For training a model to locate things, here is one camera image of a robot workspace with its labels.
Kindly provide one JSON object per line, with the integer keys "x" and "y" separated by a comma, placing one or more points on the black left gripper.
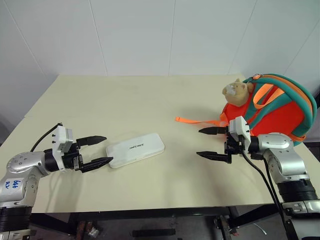
{"x": 74, "y": 157}

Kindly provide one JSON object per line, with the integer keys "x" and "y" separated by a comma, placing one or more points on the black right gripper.
{"x": 232, "y": 145}

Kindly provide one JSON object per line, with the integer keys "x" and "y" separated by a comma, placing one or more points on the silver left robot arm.
{"x": 23, "y": 163}

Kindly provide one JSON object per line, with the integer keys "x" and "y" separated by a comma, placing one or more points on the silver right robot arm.
{"x": 285, "y": 162}

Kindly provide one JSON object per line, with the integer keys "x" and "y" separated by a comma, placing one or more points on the white case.
{"x": 135, "y": 150}

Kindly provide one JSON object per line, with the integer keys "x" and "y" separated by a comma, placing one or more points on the orange and green backpack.
{"x": 275, "y": 110}

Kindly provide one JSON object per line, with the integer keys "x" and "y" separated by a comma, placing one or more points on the beige plush animal toy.
{"x": 237, "y": 91}

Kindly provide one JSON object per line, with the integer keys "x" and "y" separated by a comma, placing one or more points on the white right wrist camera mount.
{"x": 239, "y": 128}

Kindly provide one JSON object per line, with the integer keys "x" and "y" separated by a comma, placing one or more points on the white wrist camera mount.
{"x": 60, "y": 141}
{"x": 239, "y": 128}

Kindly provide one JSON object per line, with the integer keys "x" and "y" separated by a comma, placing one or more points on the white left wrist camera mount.
{"x": 60, "y": 141}

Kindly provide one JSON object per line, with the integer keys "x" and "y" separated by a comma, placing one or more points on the black metal table frame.
{"x": 140, "y": 220}

